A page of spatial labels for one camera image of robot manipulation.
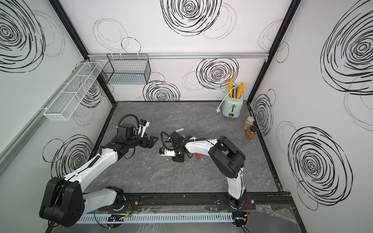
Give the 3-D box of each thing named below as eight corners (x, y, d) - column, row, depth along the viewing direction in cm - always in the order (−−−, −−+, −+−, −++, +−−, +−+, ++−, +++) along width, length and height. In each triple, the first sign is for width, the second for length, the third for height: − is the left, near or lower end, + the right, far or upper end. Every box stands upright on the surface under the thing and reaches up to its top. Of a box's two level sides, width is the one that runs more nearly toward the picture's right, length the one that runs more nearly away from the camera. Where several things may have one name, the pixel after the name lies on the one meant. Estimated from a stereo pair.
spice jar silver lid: (243, 132, 104) (248, 123, 95) (241, 125, 108) (246, 116, 99) (250, 132, 104) (255, 123, 95) (247, 125, 108) (252, 116, 99)
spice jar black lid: (246, 139, 100) (250, 132, 93) (244, 132, 104) (248, 125, 97) (253, 139, 100) (258, 132, 93) (251, 132, 104) (255, 125, 97)
